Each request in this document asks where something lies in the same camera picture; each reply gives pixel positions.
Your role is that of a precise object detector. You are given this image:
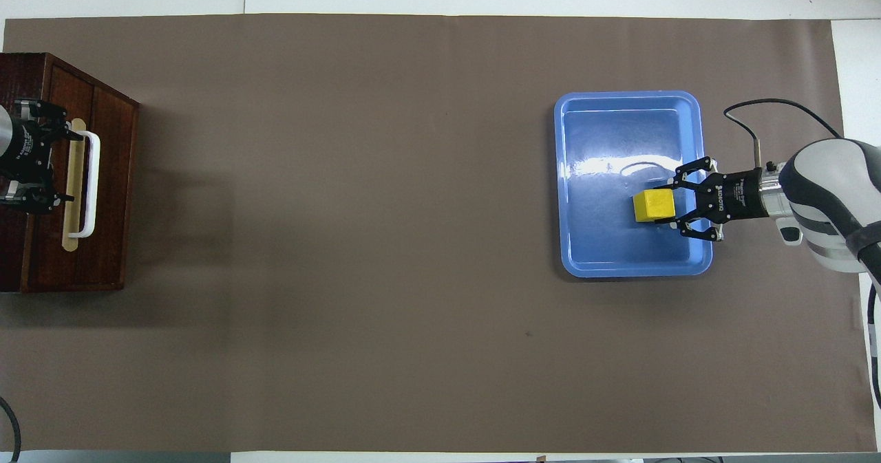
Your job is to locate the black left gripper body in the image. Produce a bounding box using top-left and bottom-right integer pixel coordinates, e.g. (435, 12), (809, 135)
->
(0, 118), (55, 184)

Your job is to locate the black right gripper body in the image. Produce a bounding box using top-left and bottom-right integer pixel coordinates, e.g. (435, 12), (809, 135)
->
(708, 168), (769, 224)

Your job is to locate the yellow cube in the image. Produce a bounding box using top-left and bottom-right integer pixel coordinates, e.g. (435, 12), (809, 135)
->
(633, 189), (677, 224)

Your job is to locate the dark wooden drawer cabinet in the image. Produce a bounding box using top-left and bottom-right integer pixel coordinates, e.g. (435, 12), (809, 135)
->
(0, 53), (140, 294)

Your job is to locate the blue plastic tray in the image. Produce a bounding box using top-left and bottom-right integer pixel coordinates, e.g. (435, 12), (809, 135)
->
(553, 91), (714, 279)

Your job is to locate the brown table mat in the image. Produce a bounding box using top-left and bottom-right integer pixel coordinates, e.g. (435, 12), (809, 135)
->
(0, 13), (876, 453)

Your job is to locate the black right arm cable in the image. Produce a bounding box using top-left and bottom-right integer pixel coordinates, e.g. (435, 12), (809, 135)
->
(723, 98), (881, 409)

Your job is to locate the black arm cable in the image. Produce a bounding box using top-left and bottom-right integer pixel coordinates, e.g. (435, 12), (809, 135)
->
(0, 396), (21, 463)
(723, 98), (881, 409)

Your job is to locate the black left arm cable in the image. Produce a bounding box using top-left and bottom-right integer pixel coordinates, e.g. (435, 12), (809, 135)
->
(0, 396), (21, 463)

